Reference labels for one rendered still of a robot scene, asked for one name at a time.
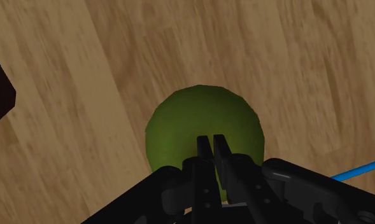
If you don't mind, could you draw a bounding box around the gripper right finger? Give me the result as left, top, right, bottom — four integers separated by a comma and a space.
213, 134, 375, 224

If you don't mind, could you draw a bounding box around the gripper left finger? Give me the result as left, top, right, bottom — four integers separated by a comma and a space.
81, 135, 223, 224

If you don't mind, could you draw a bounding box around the green round fruit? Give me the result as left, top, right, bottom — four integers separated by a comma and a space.
145, 84, 265, 202

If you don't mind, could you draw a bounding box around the blue thin rod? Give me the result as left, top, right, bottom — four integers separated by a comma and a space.
330, 157, 375, 183

